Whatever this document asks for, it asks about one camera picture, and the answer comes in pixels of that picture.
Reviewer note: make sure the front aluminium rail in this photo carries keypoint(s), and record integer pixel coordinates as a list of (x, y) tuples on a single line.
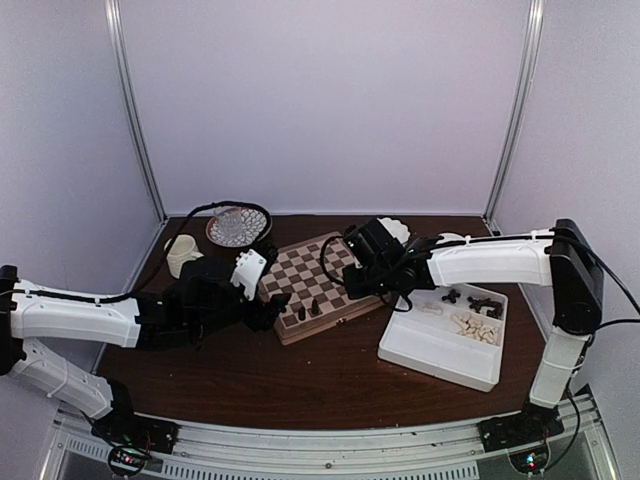
[(442, 451)]

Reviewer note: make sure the left aluminium frame post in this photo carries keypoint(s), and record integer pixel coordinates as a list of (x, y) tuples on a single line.
[(116, 32)]

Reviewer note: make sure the wooden chess board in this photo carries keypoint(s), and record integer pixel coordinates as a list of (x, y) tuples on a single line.
[(299, 270)]

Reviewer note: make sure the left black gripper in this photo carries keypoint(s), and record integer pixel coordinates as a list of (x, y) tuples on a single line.
[(265, 313)]

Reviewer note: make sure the light chess pieces pile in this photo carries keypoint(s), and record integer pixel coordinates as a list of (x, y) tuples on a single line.
[(479, 328)]

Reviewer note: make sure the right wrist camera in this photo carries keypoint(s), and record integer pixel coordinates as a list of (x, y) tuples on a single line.
[(370, 243)]

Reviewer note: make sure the dark chess pieces pile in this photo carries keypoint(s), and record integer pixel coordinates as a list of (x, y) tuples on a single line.
[(494, 308)]

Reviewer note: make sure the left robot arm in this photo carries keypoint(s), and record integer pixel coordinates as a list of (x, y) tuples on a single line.
[(136, 320)]

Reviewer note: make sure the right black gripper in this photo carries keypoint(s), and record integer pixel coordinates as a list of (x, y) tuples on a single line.
[(354, 287)]

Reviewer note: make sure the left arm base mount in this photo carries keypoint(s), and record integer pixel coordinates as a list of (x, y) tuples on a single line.
[(133, 444)]

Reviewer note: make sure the white foam tray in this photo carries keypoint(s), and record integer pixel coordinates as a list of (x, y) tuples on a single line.
[(428, 344)]

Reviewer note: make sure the aluminium frame post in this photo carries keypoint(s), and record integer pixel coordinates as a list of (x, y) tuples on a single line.
[(116, 32), (526, 73)]

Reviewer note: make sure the patterned ceramic plate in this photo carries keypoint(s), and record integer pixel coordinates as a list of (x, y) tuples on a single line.
[(257, 223)]

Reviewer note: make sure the white fluted bowl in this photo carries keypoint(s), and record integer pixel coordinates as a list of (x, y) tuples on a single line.
[(396, 229)]

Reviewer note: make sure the cream round bowl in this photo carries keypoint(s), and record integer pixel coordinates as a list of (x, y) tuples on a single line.
[(450, 235)]

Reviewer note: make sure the white chess piece lone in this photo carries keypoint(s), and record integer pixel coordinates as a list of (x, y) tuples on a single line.
[(430, 309)]

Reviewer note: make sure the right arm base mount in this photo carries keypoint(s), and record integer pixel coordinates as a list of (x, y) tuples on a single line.
[(524, 438)]

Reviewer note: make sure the cream ribbed mug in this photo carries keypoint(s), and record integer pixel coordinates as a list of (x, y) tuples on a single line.
[(180, 251)]

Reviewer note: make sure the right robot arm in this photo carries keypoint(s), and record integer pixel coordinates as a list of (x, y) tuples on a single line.
[(559, 258)]

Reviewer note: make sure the clear drinking glass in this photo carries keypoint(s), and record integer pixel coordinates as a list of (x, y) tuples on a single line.
[(229, 223)]

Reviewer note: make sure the right aluminium frame post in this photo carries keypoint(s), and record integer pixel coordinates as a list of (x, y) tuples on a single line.
[(526, 73)]

